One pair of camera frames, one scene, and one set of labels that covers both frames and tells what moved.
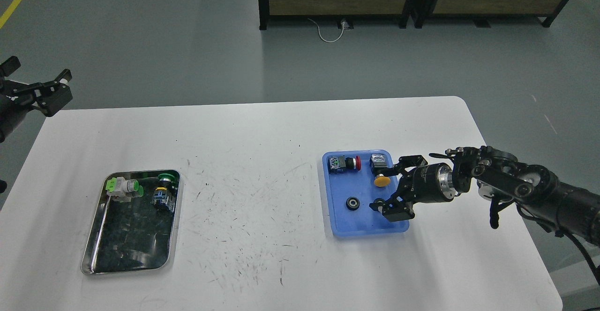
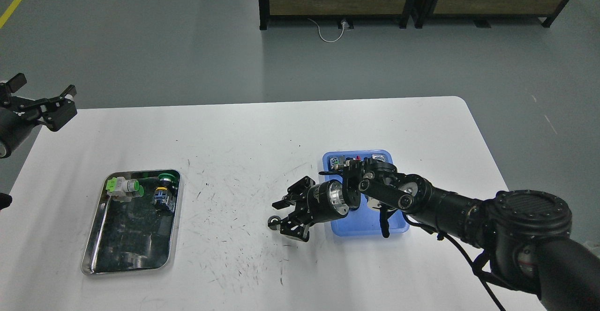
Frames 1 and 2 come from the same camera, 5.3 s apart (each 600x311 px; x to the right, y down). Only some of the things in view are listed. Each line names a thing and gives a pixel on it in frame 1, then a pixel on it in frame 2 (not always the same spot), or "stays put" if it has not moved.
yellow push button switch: x=381 y=181 → x=378 y=156
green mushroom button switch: x=161 y=194 stays put
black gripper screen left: x=51 y=98 → x=55 y=112
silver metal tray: x=134 y=235 stays put
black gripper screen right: x=431 y=183 → x=323 y=201
